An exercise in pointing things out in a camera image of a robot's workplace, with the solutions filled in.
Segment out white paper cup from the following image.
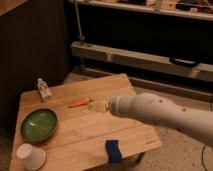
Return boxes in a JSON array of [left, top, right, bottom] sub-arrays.
[[16, 143, 46, 171]]

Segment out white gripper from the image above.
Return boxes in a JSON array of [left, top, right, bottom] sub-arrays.
[[88, 96, 120, 116]]

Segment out wooden folding table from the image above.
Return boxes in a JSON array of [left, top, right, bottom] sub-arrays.
[[17, 74, 161, 171]]

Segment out black handle strap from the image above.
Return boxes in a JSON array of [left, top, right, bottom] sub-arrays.
[[168, 56, 201, 69]]

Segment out metal shelf rack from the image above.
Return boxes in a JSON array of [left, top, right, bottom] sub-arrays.
[[66, 0, 213, 101]]

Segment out blue tape patch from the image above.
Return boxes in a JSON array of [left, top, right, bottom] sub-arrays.
[[105, 140, 122, 164]]

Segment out small clear plastic bottle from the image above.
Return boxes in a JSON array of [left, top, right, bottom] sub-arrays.
[[37, 78, 52, 102]]

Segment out green ceramic bowl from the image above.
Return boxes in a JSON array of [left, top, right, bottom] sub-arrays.
[[20, 108, 58, 143]]

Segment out orange toy carrot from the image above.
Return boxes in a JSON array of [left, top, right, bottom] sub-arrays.
[[68, 97, 94, 108]]

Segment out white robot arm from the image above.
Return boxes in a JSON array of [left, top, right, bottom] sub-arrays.
[[88, 92, 213, 147]]

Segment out black floor cable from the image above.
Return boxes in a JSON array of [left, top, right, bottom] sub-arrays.
[[201, 143, 213, 171]]

